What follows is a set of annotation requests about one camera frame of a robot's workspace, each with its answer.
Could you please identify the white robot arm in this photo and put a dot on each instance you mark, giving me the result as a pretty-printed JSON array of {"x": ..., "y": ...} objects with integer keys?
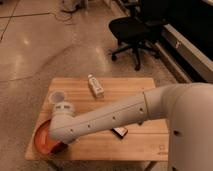
[{"x": 187, "y": 107}]

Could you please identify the orange ceramic bowl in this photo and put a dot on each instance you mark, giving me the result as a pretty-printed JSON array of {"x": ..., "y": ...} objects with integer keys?
[{"x": 44, "y": 144}]

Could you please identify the white plastic bottle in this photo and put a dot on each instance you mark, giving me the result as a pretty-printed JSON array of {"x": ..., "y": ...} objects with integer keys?
[{"x": 95, "y": 86}]

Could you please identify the clear plastic cup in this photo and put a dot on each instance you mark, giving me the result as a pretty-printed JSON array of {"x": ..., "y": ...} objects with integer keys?
[{"x": 56, "y": 97}]

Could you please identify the black office chair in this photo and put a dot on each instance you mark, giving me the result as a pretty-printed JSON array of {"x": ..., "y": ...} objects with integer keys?
[{"x": 144, "y": 24}]

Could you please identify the wooden table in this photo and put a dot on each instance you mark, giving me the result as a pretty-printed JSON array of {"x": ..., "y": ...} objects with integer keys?
[{"x": 147, "y": 142}]

